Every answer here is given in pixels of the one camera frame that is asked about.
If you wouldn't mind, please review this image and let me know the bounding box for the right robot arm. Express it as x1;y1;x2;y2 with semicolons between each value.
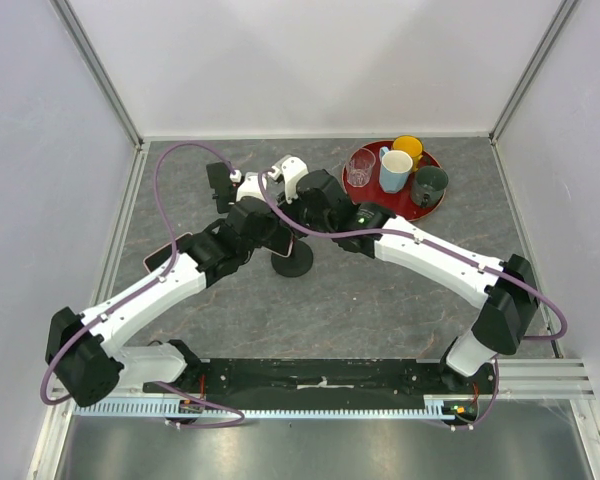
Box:
272;163;539;394

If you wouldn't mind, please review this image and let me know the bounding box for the slotted cable duct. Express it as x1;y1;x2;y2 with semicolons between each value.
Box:
73;395;469;420

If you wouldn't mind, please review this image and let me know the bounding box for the pink phone near left edge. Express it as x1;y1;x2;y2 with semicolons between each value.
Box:
143;232;192;273

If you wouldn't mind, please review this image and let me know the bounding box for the pink-cased smartphone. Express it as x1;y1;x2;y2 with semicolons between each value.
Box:
273;234;294;258

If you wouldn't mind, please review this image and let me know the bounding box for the right aluminium frame post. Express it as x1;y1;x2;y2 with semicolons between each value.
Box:
489;0;580;146

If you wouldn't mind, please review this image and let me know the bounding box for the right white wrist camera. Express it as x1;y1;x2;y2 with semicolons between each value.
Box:
267;155;309;204

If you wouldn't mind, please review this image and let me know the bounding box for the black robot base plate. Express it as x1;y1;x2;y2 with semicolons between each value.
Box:
173;358;495;409

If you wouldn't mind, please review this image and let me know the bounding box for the clear drinking glass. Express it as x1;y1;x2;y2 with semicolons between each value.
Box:
345;148;376;188

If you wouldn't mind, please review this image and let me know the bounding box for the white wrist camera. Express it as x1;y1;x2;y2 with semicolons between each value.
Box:
267;155;309;204
229;170;264;203

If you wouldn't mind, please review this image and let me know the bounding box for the black folding phone stand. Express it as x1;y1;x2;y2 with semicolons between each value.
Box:
206;162;237;214

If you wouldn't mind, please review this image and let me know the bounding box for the dark green mug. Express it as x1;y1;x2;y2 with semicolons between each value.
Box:
410;166;449;208

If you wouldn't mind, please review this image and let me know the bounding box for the black round-base phone stand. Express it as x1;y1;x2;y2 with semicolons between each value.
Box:
271;241;314;278

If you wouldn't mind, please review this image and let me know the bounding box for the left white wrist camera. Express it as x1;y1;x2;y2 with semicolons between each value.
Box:
229;170;264;203

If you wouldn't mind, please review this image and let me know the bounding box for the yellow mug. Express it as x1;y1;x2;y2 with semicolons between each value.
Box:
392;135;424;172

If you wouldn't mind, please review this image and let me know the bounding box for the red round tray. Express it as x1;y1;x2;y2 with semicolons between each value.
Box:
341;140;446;221

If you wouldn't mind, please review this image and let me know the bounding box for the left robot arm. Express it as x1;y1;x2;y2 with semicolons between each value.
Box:
45;196;294;407

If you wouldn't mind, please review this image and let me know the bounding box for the light blue mug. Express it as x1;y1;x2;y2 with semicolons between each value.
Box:
379;147;413;194

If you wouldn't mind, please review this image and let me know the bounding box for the aluminium frame post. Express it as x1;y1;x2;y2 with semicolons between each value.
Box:
49;0;144;150
489;0;580;146

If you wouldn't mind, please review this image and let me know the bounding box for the left aluminium frame post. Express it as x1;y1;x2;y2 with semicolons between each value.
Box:
49;0;144;150

